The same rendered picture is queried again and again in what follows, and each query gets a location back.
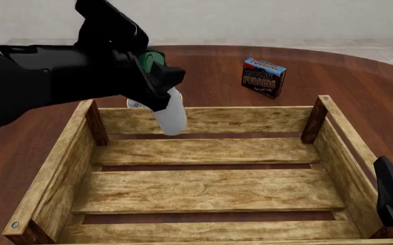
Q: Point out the wooden slat tray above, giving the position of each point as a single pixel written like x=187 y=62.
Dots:
x=200 y=191

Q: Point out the chocolate pudding box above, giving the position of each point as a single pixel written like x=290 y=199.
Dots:
x=262 y=79

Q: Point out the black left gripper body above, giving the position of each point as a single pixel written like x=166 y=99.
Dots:
x=111 y=28

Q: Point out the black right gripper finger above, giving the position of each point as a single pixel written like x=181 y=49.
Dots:
x=388 y=178

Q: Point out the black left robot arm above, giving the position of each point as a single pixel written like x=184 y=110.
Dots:
x=30 y=76

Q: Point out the blue white printed tin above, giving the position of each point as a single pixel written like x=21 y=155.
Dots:
x=136 y=103

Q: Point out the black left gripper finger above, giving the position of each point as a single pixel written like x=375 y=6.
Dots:
x=149 y=94
x=169 y=75

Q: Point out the white salad dressing bottle green cap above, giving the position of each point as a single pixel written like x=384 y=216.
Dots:
x=174 y=117

